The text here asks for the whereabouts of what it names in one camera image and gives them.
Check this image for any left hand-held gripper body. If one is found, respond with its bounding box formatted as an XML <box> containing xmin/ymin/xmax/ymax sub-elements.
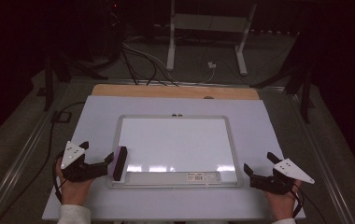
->
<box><xmin>60</xmin><ymin>140</ymin><xmax>108</xmax><ymax>183</ymax></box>

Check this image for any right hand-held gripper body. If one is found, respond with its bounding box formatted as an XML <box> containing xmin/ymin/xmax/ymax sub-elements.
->
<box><xmin>249</xmin><ymin>158</ymin><xmax>316</xmax><ymax>196</ymax></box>

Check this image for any purple whiteboard eraser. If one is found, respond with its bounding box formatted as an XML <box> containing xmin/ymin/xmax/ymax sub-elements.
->
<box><xmin>107</xmin><ymin>145</ymin><xmax>129</xmax><ymax>182</ymax></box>

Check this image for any silver framed whiteboard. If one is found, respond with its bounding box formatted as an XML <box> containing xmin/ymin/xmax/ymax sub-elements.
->
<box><xmin>106</xmin><ymin>114</ymin><xmax>242</xmax><ymax>190</ymax></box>

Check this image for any person's right hand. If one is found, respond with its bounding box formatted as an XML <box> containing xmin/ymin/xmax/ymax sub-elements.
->
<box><xmin>263</xmin><ymin>182</ymin><xmax>303</xmax><ymax>220</ymax></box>

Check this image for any person's left hand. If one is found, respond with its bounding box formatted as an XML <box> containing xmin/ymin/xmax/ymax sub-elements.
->
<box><xmin>55</xmin><ymin>168</ymin><xmax>95</xmax><ymax>207</ymax></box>

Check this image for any white table cover sheet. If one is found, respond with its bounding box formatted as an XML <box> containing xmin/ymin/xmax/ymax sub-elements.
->
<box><xmin>41</xmin><ymin>94</ymin><xmax>306</xmax><ymax>222</ymax></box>

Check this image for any black square floor plate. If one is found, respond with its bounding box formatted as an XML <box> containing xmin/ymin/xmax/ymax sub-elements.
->
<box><xmin>51</xmin><ymin>110</ymin><xmax>73</xmax><ymax>123</ymax></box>

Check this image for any black tripod stand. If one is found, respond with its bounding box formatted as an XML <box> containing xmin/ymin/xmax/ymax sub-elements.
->
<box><xmin>249</xmin><ymin>31</ymin><xmax>317</xmax><ymax>124</ymax></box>
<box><xmin>36</xmin><ymin>52</ymin><xmax>108</xmax><ymax>112</ymax></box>

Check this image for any dark equipment with red light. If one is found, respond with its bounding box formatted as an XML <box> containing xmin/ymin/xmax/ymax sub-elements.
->
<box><xmin>85</xmin><ymin>0</ymin><xmax>127</xmax><ymax>60</ymax></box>

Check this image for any white metal stand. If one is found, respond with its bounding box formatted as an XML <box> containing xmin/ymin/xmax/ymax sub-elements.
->
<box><xmin>165</xmin><ymin>0</ymin><xmax>258</xmax><ymax>77</ymax></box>

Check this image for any long black floor cable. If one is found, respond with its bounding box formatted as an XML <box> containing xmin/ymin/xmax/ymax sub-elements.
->
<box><xmin>0</xmin><ymin>101</ymin><xmax>87</xmax><ymax>224</ymax></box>

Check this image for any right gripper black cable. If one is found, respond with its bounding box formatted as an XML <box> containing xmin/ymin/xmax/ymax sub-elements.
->
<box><xmin>291</xmin><ymin>182</ymin><xmax>306</xmax><ymax>218</ymax></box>

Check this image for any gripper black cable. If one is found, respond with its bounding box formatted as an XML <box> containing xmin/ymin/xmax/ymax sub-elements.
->
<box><xmin>51</xmin><ymin>150</ymin><xmax>66</xmax><ymax>204</ymax></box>
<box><xmin>291</xmin><ymin>182</ymin><xmax>306</xmax><ymax>218</ymax></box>

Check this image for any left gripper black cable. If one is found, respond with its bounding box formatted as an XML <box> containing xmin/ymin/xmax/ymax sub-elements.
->
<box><xmin>51</xmin><ymin>150</ymin><xmax>66</xmax><ymax>204</ymax></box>

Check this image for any bundle of black floor cables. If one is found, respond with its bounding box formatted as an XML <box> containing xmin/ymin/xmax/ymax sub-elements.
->
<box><xmin>119</xmin><ymin>43</ymin><xmax>179</xmax><ymax>88</ymax></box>

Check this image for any white floor cable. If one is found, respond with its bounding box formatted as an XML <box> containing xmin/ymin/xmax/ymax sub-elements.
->
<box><xmin>122</xmin><ymin>36</ymin><xmax>217</xmax><ymax>85</ymax></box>

